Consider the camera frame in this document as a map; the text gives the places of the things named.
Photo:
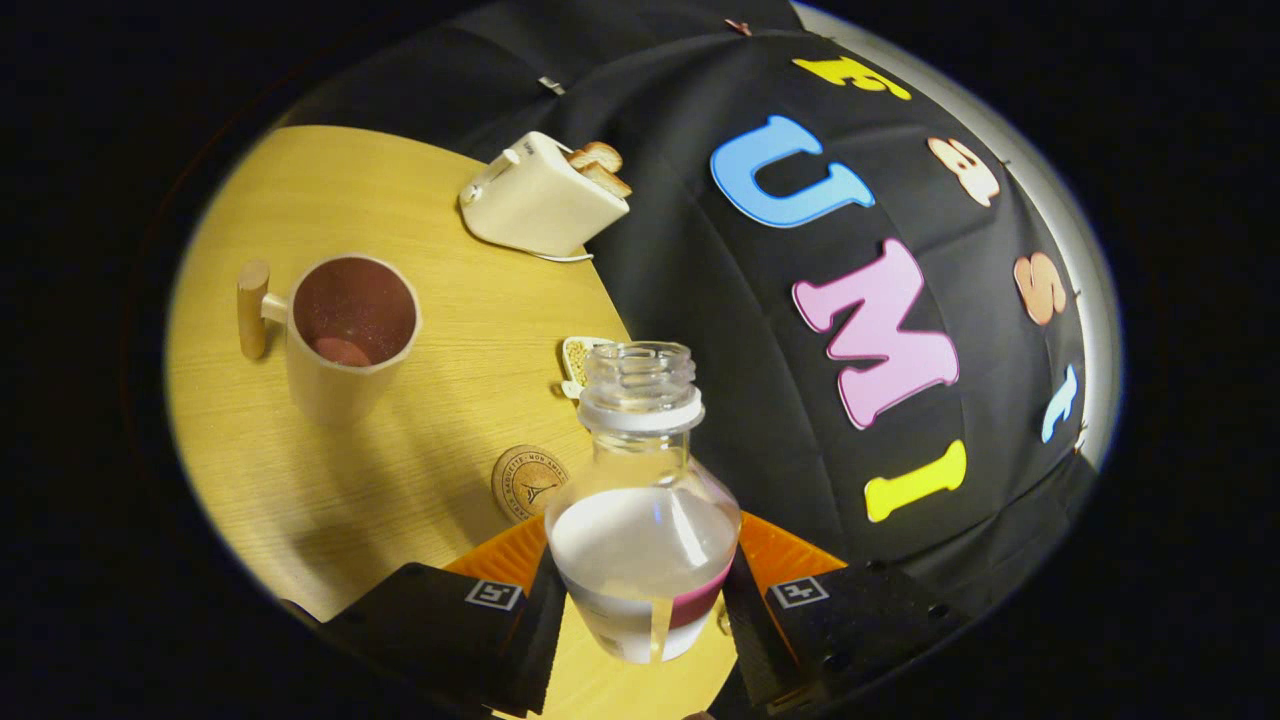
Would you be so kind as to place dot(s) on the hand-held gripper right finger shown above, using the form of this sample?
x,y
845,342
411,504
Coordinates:
x,y
750,650

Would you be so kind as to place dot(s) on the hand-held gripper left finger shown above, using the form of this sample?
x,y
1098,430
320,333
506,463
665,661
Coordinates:
x,y
540,650

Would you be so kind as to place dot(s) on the clear plastic juice bottle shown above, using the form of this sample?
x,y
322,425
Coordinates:
x,y
640,550

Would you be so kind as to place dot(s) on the round cork coaster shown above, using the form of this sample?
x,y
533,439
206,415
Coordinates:
x,y
525,485

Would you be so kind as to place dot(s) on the wooden table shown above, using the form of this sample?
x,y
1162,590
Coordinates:
x,y
400,480

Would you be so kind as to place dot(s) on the white divided seasoning dish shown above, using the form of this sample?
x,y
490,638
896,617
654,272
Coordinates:
x,y
575,362

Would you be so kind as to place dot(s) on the black backdrop cloth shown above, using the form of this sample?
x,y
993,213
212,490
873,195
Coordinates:
x,y
690,290

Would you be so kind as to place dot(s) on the cream toaster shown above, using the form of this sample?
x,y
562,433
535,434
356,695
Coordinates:
x,y
540,205

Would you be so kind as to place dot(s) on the toasted bread slice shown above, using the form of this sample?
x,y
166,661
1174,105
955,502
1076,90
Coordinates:
x,y
610,180
598,155

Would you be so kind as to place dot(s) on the silver clip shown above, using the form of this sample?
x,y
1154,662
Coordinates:
x,y
551,85

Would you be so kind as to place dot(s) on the pink clip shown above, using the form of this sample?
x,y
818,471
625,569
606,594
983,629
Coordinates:
x,y
738,26

